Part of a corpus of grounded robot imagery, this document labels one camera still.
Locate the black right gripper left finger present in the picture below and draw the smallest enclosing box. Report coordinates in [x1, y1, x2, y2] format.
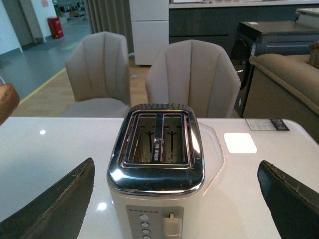
[0, 158, 95, 239]

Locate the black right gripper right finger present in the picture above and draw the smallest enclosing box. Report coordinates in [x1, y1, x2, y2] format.
[257, 160, 319, 239]

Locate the bread slice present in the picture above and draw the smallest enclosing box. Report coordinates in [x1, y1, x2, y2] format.
[0, 83, 20, 125]

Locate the black label sticker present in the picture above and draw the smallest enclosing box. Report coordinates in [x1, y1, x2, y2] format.
[245, 119, 289, 131]

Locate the white chrome toaster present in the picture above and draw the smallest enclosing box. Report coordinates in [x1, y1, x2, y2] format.
[107, 103, 205, 239]

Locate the beige sofa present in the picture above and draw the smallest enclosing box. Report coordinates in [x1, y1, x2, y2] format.
[243, 41, 319, 141]

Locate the beige chair left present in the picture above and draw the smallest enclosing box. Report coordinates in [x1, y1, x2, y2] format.
[60, 31, 131, 118]

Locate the beige chair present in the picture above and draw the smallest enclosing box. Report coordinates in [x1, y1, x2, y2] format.
[60, 31, 131, 118]
[145, 40, 241, 118]

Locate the beige chair right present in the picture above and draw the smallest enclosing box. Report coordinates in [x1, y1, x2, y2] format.
[145, 40, 241, 118]

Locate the black washing machine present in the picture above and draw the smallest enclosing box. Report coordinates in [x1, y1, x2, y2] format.
[230, 21, 319, 117]

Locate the red box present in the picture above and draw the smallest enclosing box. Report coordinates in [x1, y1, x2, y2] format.
[47, 17, 64, 39]

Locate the dark grey kitchen counter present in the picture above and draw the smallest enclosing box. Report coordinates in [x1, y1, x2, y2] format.
[169, 0, 319, 54]

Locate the beige curtain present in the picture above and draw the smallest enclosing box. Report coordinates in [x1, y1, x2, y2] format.
[84, 0, 134, 53]

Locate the white cabinet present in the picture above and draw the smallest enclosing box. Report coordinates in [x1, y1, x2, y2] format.
[129, 0, 169, 65]

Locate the white toaster power cable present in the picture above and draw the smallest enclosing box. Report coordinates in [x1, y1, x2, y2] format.
[198, 123, 225, 195]

